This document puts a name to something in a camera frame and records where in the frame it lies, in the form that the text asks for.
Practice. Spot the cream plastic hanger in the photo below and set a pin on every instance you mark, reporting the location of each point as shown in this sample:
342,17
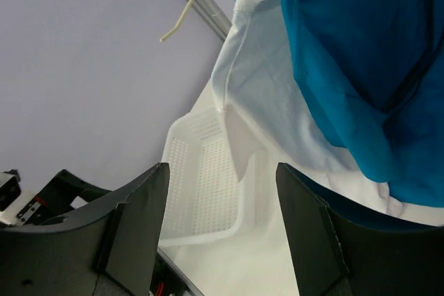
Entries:
187,5

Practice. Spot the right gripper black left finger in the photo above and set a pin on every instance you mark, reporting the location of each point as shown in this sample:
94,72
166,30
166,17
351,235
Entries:
105,247

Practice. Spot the blue t-shirt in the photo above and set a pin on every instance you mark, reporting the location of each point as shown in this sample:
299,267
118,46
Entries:
371,73

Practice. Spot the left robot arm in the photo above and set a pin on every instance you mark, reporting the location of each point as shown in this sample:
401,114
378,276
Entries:
21,207

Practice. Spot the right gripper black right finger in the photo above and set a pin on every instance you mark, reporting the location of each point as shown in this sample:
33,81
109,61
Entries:
340,247

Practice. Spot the white plastic laundry basket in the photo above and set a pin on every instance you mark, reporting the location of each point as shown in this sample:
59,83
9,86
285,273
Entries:
206,202

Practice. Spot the white t-shirt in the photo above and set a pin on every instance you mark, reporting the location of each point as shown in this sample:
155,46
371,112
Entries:
261,108

